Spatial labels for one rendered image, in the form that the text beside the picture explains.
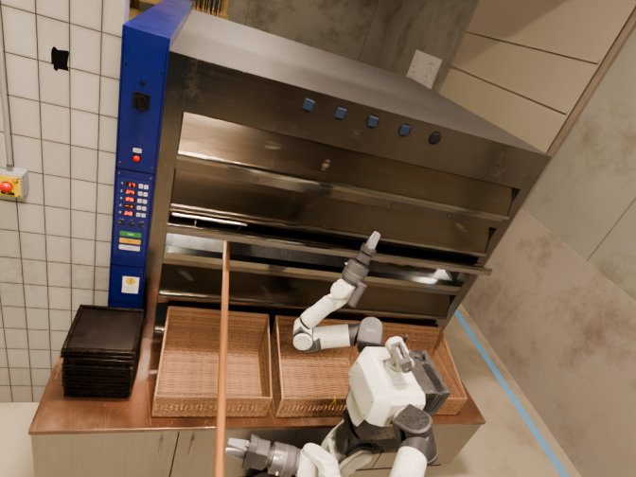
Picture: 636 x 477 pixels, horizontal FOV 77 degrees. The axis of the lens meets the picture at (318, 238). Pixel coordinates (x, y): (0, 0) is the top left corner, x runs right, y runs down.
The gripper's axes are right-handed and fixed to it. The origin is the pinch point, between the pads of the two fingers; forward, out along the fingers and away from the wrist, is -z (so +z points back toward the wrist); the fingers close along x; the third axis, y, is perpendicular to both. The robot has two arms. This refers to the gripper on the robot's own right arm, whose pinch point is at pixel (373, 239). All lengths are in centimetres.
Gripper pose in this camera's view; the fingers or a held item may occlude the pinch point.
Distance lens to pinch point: 155.3
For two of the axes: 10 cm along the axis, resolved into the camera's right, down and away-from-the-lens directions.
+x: -0.9, 0.8, -9.9
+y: -8.7, -4.9, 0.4
